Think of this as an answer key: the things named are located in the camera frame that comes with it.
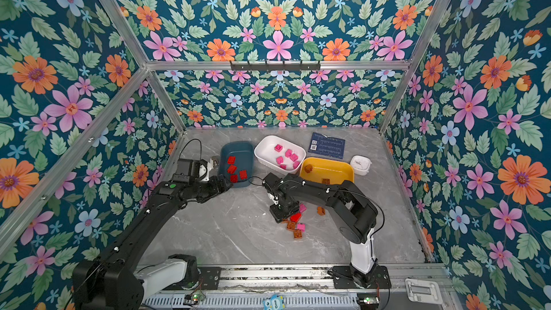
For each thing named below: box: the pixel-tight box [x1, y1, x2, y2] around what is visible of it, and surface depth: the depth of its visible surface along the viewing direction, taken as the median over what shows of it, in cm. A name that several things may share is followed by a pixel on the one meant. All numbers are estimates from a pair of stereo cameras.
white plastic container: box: [253, 134, 307, 175], surface depth 109 cm
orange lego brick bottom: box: [293, 228, 303, 240], surface depth 84 cm
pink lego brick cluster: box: [276, 155, 288, 170], surface depth 107 cm
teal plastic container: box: [218, 140, 255, 189], surface depth 107 cm
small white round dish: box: [350, 155, 373, 176], surface depth 103 cm
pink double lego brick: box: [284, 148, 299, 162], surface depth 109 cm
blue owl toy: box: [262, 294, 286, 310], surface depth 69 cm
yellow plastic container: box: [299, 157, 355, 185], surface depth 103 cm
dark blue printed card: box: [307, 132, 346, 160], surface depth 113 cm
